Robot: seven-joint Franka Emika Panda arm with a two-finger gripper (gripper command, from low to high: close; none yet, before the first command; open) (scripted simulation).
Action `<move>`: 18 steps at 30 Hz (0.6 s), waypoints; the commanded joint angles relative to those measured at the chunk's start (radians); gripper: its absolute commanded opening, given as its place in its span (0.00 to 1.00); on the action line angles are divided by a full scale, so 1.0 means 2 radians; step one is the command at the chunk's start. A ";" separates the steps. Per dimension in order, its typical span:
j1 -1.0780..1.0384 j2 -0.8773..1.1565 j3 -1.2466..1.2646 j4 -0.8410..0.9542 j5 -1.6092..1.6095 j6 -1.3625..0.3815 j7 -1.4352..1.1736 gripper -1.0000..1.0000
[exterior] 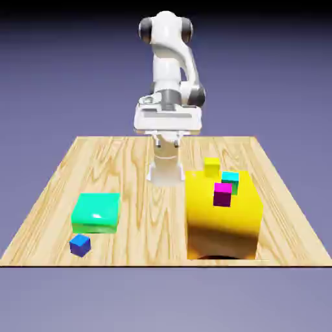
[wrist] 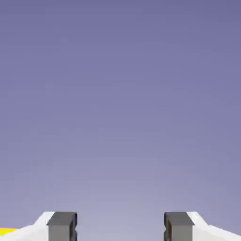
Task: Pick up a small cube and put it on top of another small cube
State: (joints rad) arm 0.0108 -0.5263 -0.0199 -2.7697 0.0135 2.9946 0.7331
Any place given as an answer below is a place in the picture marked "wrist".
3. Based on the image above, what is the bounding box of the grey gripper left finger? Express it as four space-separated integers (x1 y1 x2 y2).
0 211 78 241

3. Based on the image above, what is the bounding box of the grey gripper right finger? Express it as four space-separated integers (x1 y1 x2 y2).
163 211 241 241

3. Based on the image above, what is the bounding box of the large yellow box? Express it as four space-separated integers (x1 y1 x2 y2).
0 227 19 237

